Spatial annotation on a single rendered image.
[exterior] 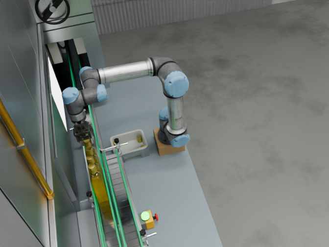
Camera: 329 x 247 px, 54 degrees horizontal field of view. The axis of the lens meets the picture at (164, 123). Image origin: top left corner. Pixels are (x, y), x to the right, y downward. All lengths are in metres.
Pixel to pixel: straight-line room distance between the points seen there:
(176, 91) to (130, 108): 0.95
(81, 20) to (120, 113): 0.70
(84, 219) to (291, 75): 3.07
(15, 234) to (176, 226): 1.01
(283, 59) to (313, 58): 0.37
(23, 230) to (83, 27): 1.67
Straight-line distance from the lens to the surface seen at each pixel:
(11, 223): 0.97
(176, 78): 1.52
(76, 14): 2.35
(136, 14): 4.98
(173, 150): 2.09
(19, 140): 1.03
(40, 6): 2.32
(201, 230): 1.81
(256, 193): 2.88
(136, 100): 2.52
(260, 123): 3.43
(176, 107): 1.67
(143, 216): 1.75
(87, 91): 1.48
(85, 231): 1.74
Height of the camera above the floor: 2.37
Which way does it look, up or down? 45 degrees down
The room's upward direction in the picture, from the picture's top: 5 degrees counter-clockwise
